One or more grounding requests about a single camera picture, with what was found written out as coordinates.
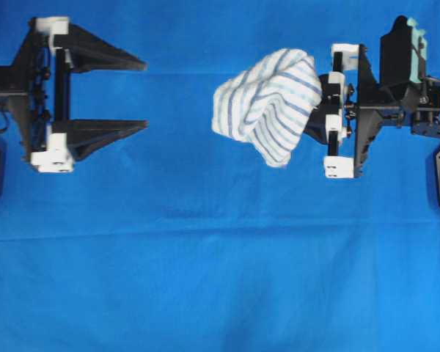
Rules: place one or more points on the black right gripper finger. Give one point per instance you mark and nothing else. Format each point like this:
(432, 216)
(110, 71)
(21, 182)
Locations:
(316, 125)
(331, 83)

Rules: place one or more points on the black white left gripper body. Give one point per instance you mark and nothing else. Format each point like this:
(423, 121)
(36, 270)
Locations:
(44, 149)

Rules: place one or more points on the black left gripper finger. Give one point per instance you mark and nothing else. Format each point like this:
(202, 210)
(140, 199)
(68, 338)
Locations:
(88, 52)
(86, 136)

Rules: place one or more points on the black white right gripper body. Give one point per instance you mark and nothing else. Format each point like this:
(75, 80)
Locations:
(360, 105)

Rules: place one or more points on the white blue striped towel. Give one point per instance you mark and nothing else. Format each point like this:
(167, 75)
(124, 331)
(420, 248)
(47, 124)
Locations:
(269, 105)

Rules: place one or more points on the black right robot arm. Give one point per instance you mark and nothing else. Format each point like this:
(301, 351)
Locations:
(421, 102)

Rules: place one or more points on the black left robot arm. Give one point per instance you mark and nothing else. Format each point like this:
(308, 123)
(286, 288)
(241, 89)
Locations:
(57, 88)

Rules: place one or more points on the blue table cloth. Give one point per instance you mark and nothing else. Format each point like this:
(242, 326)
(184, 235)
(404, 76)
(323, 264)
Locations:
(178, 239)

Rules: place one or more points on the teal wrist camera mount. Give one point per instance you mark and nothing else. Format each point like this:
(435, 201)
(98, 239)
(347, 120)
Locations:
(418, 52)

